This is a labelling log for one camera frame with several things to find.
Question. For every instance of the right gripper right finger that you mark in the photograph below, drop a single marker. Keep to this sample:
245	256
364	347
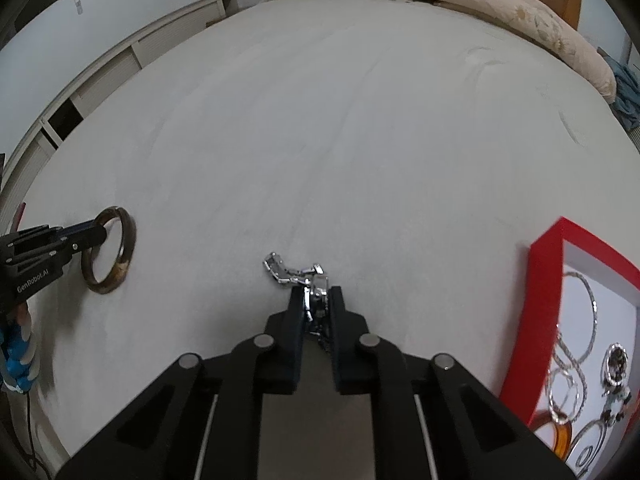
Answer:
361	361

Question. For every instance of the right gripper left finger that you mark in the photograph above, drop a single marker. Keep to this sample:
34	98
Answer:
270	362

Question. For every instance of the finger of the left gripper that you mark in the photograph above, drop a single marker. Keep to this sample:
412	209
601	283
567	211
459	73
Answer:
75	242
90	225

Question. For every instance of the dark brown bangle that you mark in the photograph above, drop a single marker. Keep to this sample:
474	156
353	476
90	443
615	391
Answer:
105	267

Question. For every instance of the amber tortoiseshell bangle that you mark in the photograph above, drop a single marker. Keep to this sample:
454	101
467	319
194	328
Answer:
556	436

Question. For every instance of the red jewelry box tray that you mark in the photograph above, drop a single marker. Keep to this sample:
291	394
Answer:
576	354

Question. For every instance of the white low cabinet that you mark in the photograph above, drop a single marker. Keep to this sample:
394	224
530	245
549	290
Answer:
95	84

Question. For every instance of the white bed sheet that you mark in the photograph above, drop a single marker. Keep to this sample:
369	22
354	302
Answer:
413	151

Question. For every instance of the blue crumpled clothing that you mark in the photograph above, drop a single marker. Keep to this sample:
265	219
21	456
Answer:
626	103

